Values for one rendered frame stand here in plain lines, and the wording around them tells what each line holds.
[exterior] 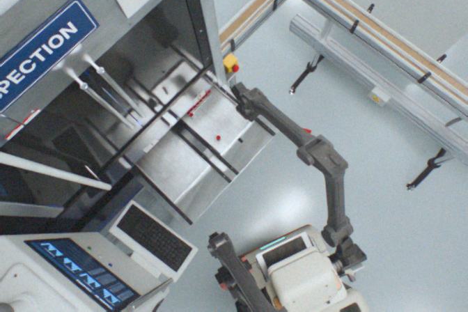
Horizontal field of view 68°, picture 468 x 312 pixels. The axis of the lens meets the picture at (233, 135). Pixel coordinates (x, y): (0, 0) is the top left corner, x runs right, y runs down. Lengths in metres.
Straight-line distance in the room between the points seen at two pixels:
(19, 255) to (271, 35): 2.46
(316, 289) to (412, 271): 1.66
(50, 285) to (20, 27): 0.77
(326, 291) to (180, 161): 0.95
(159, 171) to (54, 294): 0.85
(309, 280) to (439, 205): 1.86
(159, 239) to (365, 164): 1.67
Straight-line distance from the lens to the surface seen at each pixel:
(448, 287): 3.03
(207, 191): 1.81
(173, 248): 1.88
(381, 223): 2.84
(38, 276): 1.29
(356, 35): 2.16
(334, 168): 1.18
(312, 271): 1.32
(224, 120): 1.87
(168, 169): 1.86
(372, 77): 2.45
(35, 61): 0.94
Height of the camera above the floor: 2.67
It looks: 75 degrees down
